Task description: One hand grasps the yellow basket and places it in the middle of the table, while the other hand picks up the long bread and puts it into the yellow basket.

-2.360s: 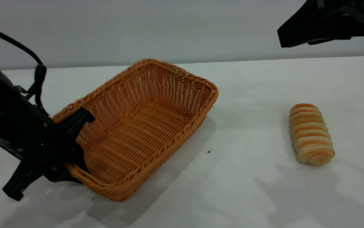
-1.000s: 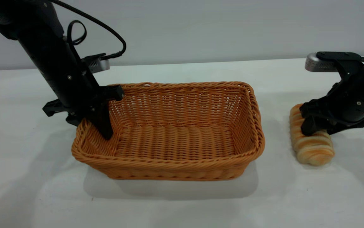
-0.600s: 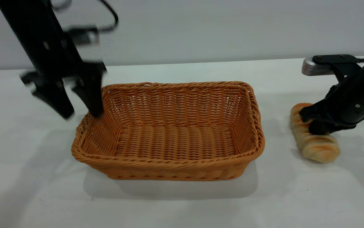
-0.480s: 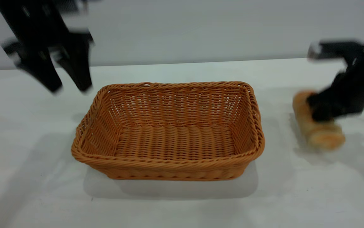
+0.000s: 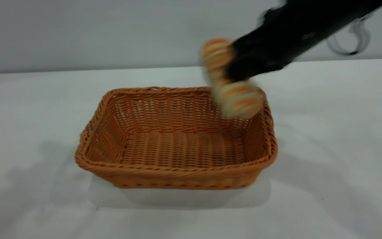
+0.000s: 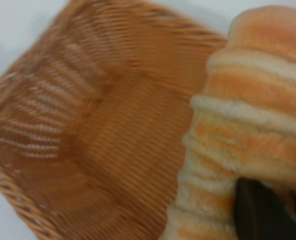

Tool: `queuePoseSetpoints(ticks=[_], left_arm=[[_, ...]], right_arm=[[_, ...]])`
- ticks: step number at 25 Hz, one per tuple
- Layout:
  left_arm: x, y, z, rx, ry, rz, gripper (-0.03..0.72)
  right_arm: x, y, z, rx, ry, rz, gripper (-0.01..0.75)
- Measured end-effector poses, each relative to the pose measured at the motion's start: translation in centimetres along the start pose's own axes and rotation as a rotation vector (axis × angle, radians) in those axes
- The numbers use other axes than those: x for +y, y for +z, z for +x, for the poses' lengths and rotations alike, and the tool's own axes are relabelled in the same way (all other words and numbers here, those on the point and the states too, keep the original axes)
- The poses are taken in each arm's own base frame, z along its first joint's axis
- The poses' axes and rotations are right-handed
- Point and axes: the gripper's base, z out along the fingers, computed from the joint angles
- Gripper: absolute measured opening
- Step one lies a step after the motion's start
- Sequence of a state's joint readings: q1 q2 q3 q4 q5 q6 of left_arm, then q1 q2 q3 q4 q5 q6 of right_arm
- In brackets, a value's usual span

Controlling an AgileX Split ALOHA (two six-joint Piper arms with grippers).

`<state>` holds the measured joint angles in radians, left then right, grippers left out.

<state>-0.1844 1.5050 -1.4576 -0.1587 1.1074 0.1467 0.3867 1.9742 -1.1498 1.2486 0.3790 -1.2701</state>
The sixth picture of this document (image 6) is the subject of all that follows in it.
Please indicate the ridged orange bread roll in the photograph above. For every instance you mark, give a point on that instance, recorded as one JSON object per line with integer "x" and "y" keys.
{"x": 240, "y": 130}

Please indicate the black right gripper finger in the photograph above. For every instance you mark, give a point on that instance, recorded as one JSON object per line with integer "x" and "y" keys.
{"x": 260, "y": 215}

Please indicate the yellow woven wicker basket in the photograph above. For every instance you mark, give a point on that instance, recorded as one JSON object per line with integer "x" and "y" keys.
{"x": 107, "y": 117}

